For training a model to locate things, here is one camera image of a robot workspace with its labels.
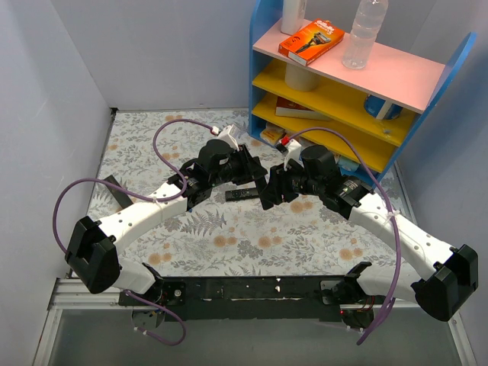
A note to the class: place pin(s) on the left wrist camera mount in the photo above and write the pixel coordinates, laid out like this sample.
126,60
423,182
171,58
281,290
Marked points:
227,134

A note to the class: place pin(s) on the orange razor box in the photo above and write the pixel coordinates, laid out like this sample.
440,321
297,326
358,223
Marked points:
311,42

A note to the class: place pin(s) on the red white book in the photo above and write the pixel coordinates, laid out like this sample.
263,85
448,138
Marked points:
287,108

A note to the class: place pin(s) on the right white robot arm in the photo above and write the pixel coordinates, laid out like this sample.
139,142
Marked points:
439,277

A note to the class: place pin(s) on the white paper roll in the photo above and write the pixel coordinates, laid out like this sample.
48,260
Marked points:
300,79

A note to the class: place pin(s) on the black battery cover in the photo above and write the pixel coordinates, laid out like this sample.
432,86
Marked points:
120,194

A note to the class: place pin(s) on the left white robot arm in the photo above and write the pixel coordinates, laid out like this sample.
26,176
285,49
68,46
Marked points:
95,246

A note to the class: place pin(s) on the yellow tissue pack left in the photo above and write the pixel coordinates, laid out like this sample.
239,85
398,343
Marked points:
272,133

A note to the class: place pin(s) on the clear plastic bottle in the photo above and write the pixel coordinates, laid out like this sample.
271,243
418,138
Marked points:
366,25

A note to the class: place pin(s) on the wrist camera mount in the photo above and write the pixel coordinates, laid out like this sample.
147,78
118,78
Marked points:
290,149
227,134

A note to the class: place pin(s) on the light blue tissue pack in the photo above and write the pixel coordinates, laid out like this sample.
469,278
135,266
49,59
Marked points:
347,164

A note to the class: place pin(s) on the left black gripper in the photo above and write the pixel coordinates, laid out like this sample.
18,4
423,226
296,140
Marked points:
247,166

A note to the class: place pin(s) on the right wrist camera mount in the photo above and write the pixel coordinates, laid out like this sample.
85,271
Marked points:
290,149

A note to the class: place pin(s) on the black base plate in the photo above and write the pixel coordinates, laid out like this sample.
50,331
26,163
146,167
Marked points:
271,297

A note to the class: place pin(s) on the black remote with buttons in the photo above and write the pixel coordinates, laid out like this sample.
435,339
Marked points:
241,194

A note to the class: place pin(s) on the floral table mat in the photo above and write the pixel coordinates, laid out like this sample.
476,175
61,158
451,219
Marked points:
220,237

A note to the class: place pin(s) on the black remote control body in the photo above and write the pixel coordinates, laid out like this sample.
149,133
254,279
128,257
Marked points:
261,185

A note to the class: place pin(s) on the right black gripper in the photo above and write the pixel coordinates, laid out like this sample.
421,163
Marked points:
277,183

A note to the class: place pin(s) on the white bottle on shelf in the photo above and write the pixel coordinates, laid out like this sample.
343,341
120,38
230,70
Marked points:
293,12

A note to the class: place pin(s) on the blue shelf unit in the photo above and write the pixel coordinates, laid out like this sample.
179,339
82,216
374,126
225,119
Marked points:
412,82

